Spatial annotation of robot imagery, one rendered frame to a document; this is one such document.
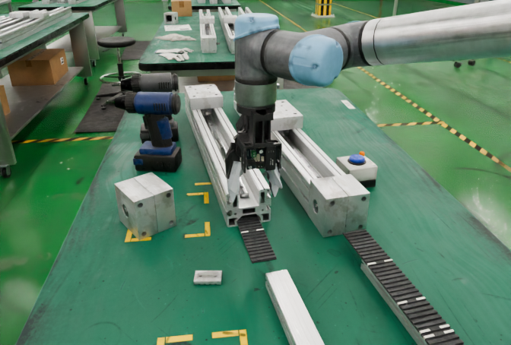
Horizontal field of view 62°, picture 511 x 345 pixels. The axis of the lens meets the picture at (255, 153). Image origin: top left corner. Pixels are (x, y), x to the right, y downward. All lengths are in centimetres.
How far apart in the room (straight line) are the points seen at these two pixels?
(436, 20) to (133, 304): 66
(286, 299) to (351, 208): 27
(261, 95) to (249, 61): 6
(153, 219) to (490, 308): 65
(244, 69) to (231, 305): 40
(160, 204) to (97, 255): 16
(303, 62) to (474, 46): 23
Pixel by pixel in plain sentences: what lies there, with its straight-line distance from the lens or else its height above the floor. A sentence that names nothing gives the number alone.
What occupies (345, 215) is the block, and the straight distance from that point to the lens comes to 93.
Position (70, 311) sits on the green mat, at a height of 78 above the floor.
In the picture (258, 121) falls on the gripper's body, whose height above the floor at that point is 106.
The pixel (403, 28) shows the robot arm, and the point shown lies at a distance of 70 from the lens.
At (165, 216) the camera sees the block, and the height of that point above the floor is 81.
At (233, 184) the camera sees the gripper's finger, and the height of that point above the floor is 92.
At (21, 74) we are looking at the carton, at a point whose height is 33.
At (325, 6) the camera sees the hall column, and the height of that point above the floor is 25.
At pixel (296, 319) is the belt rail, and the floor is 81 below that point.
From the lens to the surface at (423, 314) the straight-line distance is 76.
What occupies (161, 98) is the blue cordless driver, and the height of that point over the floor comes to 99.
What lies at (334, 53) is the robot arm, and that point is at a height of 119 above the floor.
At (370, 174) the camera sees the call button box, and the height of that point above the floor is 82.
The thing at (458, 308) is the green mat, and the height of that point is 78.
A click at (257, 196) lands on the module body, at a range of 95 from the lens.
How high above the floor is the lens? 132
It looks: 25 degrees down
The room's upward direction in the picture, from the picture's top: straight up
